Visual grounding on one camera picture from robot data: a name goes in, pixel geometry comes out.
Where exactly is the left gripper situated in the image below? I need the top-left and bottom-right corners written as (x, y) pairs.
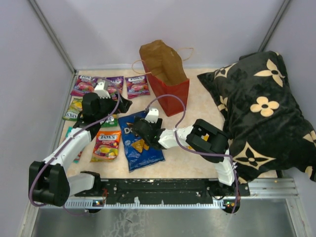
top-left (95, 91), bottom-right (131, 120)

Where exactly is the green Fox's spring tea packet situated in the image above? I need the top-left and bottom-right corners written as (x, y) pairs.
top-left (101, 115), bottom-right (118, 128)

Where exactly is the purple Fox's packet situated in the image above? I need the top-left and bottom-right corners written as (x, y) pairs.
top-left (106, 76), bottom-right (124, 99)
top-left (125, 75), bottom-right (150, 99)

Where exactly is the blue snack packet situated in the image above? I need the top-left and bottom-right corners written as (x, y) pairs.
top-left (118, 111), bottom-right (165, 172)

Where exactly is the twisted paper bag handle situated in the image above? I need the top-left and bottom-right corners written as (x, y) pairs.
top-left (177, 47), bottom-right (194, 62)
top-left (131, 59), bottom-right (149, 75)

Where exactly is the purple snack packet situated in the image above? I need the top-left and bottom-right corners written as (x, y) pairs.
top-left (71, 75), bottom-right (97, 97)

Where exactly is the orange Fox's fruits packet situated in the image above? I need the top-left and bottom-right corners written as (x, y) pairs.
top-left (90, 130), bottom-right (121, 162)

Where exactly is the red paper bag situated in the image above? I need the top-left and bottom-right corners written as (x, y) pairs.
top-left (139, 40), bottom-right (190, 117)

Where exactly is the teal Fox's candy packet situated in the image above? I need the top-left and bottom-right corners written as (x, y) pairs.
top-left (64, 126), bottom-right (83, 164)

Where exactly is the yellow snack bar packet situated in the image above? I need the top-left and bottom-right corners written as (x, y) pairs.
top-left (202, 134), bottom-right (209, 141)

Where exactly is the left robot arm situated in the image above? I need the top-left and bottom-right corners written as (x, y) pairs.
top-left (29, 92), bottom-right (132, 207)

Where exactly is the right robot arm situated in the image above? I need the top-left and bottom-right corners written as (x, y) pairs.
top-left (132, 117), bottom-right (238, 196)

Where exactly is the black floral blanket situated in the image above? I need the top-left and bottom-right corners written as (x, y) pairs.
top-left (198, 51), bottom-right (316, 183)

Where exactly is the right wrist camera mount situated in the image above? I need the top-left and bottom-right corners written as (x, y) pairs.
top-left (145, 107), bottom-right (159, 123)

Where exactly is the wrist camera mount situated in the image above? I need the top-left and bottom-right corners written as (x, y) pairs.
top-left (94, 81), bottom-right (111, 99)
top-left (145, 107), bottom-right (159, 123)

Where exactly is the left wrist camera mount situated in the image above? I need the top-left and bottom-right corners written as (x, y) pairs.
top-left (94, 81), bottom-right (111, 99)

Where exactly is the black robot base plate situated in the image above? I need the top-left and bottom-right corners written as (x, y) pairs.
top-left (75, 178), bottom-right (235, 205)

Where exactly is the aluminium frame rail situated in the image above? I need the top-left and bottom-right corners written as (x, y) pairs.
top-left (37, 177), bottom-right (298, 214)

